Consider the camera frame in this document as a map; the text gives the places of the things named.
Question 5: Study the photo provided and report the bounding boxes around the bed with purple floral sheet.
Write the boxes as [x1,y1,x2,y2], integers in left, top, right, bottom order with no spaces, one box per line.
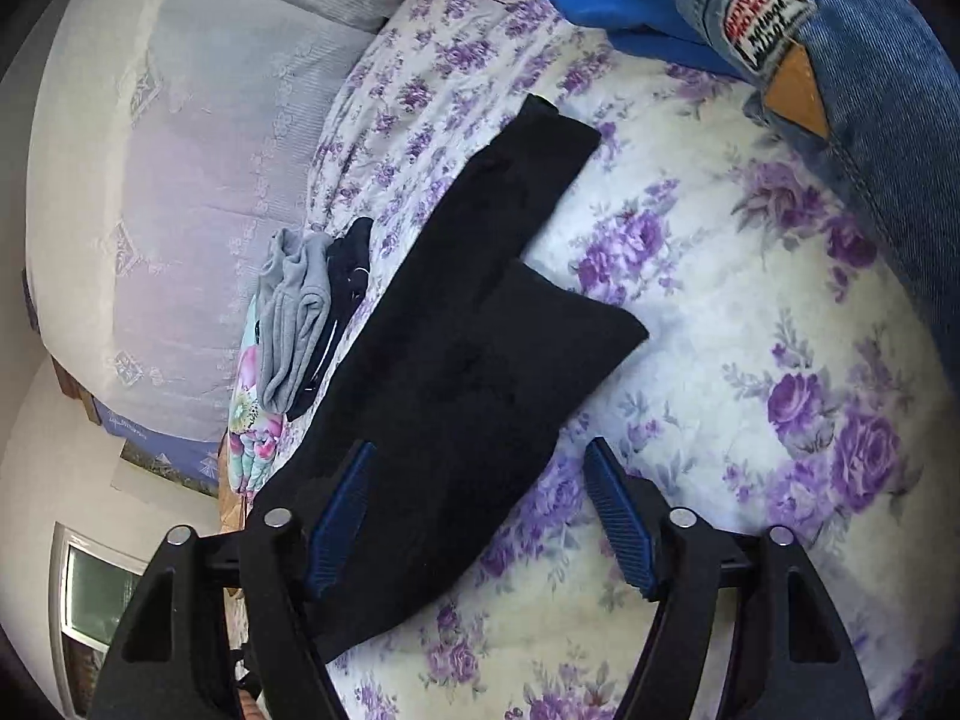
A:
[225,0,960,720]

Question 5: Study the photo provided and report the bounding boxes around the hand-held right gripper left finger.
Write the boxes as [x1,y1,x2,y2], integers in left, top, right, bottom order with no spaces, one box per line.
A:
[90,439,380,720]

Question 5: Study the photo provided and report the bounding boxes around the lavender lace covered headboard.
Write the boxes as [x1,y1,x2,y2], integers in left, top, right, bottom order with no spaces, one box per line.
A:
[22,0,458,451]

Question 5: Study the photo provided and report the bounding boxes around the floral folded blanket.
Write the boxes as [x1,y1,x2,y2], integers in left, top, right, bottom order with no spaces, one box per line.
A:
[221,292,290,496]

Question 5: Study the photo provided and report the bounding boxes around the blue patterned cloth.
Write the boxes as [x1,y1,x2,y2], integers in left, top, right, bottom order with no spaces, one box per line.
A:
[90,396,222,466]

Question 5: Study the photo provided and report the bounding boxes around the bright blue garment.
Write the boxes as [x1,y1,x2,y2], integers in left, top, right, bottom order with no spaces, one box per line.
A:
[547,0,751,80]

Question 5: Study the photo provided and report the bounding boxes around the wooden headboard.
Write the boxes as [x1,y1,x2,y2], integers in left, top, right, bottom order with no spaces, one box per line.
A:
[51,358,95,407]

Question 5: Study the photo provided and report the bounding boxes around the window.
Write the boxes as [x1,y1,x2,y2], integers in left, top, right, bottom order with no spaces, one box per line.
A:
[49,521,151,717]

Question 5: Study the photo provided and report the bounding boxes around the grey folded pants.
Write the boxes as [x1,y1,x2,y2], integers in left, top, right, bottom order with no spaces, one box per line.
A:
[255,229,335,415]

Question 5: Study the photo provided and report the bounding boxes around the dark navy folded pants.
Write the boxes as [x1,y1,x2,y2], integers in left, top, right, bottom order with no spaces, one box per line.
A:
[289,217,376,421]

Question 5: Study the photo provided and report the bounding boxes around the black pants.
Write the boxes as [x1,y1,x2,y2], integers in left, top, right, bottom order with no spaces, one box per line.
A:
[255,94,650,661]

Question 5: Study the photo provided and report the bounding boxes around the blue denim jeans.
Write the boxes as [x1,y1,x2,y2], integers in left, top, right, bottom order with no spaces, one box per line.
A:
[656,0,960,361]

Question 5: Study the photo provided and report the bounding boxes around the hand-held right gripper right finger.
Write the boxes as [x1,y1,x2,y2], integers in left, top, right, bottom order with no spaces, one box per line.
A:
[583,436,878,720]

